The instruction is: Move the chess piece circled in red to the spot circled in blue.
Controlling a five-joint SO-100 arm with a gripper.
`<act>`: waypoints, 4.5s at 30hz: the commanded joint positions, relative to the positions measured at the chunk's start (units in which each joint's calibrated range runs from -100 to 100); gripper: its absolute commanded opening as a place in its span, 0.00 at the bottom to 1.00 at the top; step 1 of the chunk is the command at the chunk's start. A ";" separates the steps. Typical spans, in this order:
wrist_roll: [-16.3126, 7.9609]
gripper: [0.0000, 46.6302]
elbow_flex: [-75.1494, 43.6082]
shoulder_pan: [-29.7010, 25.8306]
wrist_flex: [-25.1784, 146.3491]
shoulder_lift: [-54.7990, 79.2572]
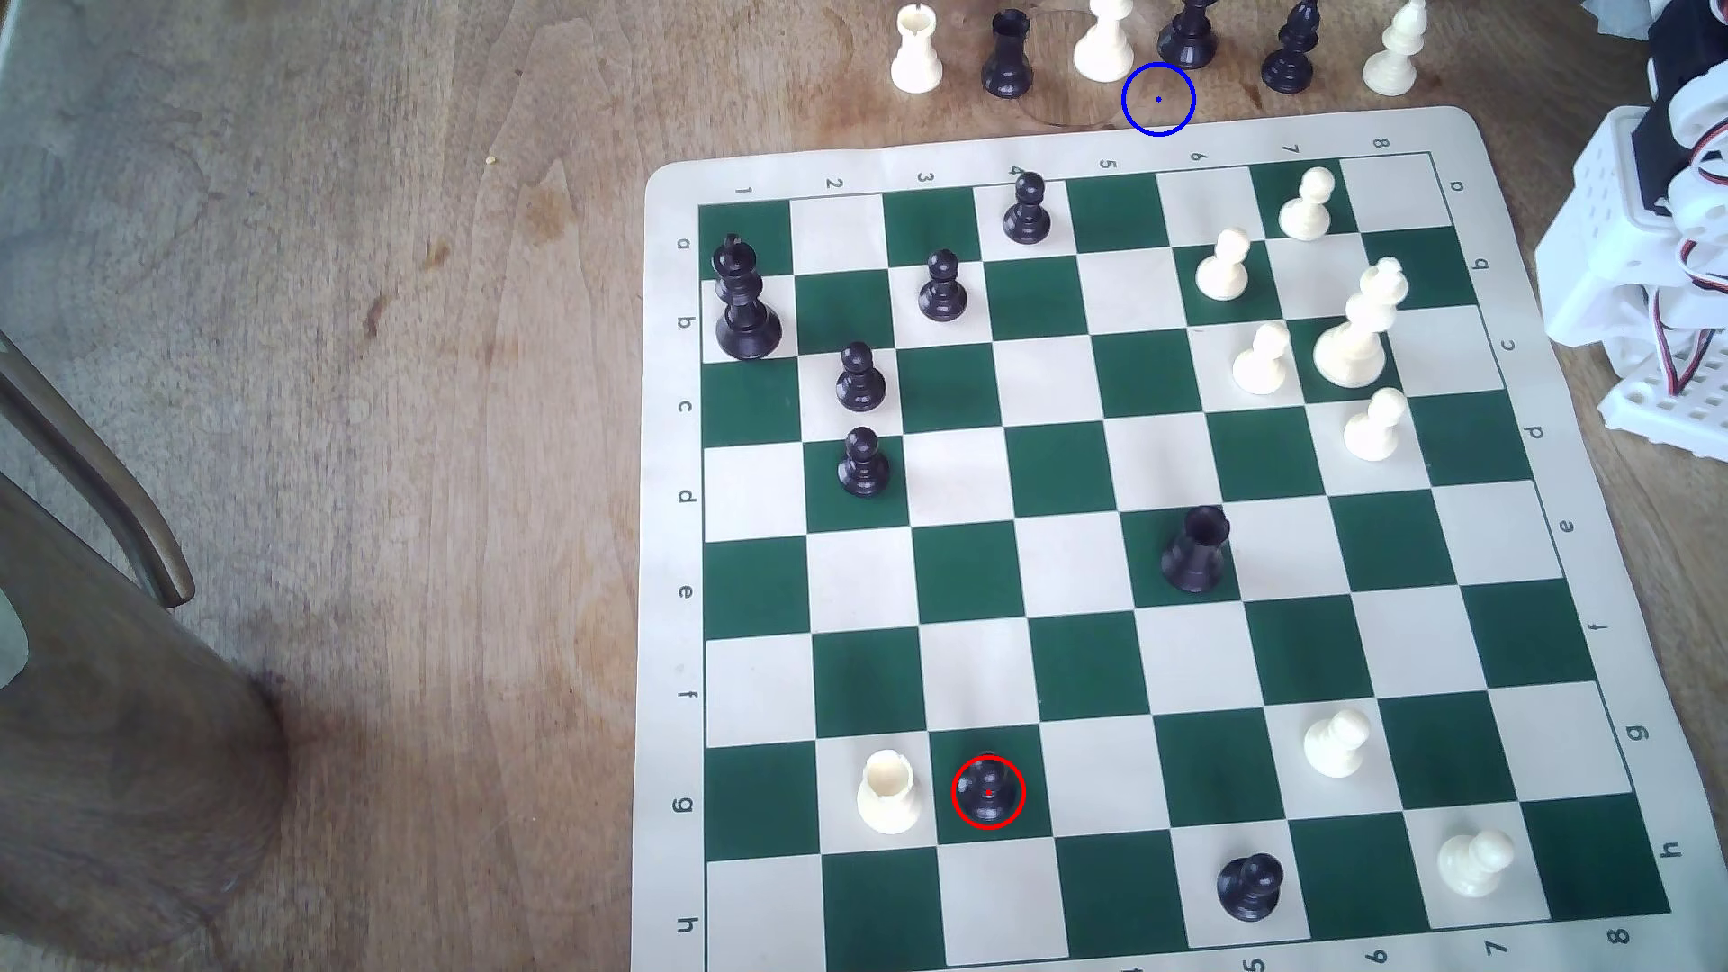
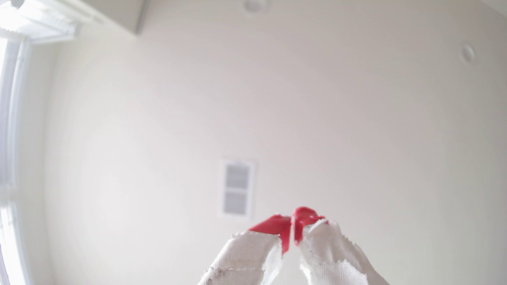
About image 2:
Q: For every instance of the white ceiling soffit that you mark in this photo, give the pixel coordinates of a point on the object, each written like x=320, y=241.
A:
x=119, y=12

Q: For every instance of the white ceiling air vent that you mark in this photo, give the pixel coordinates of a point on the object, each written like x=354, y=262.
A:
x=237, y=188

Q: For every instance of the white window frame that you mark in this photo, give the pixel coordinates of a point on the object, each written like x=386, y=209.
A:
x=12, y=118

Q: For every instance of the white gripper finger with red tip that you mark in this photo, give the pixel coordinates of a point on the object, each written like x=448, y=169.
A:
x=332, y=257
x=245, y=257

